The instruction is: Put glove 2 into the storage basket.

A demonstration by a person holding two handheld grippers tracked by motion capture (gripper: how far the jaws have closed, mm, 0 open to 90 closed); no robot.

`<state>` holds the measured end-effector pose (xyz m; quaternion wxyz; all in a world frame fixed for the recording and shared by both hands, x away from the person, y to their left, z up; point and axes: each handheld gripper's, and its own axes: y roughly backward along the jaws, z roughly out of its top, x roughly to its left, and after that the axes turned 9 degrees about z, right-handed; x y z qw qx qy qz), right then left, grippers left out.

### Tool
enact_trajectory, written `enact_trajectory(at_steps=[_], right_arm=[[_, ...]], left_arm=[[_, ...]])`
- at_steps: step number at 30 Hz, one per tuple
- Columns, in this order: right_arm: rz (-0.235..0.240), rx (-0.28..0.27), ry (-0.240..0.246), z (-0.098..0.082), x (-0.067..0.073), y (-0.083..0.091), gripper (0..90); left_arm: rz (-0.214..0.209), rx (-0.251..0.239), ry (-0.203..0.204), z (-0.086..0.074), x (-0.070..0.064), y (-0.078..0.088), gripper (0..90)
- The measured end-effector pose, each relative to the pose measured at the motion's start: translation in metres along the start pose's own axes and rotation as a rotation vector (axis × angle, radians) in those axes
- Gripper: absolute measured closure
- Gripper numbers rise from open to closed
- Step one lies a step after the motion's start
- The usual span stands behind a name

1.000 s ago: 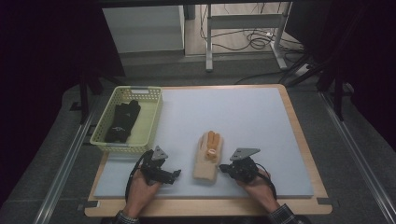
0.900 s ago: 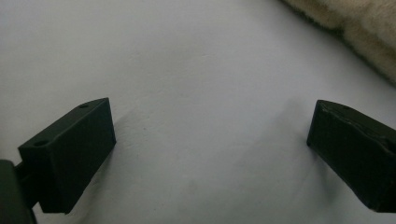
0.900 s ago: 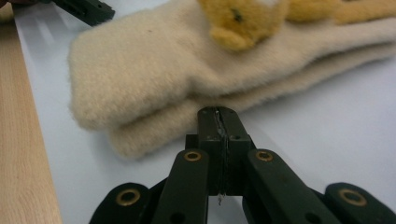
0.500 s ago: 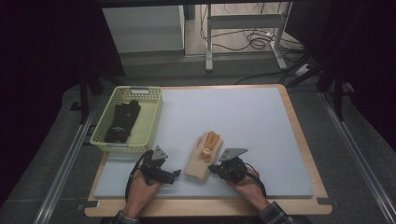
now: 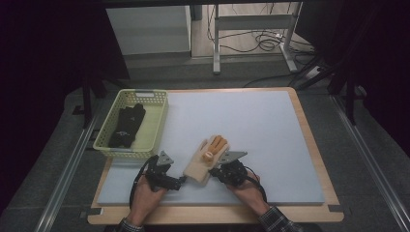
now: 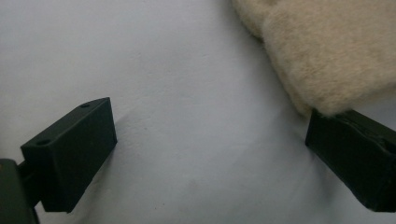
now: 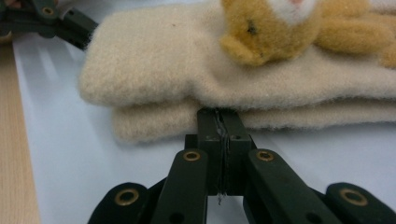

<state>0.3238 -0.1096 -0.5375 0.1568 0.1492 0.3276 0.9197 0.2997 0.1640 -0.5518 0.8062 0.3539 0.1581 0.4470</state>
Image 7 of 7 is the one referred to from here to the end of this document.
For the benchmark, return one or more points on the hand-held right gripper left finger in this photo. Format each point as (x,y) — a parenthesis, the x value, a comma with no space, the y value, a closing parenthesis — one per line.
(211,161)

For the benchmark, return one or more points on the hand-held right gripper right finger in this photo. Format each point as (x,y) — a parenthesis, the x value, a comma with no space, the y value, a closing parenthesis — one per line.
(235,161)

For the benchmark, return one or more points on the plain cream knit glove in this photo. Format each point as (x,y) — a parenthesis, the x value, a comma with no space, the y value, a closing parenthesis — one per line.
(149,126)

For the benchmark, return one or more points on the cream glove with plush cat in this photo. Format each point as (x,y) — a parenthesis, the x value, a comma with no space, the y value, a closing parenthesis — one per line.
(149,62)

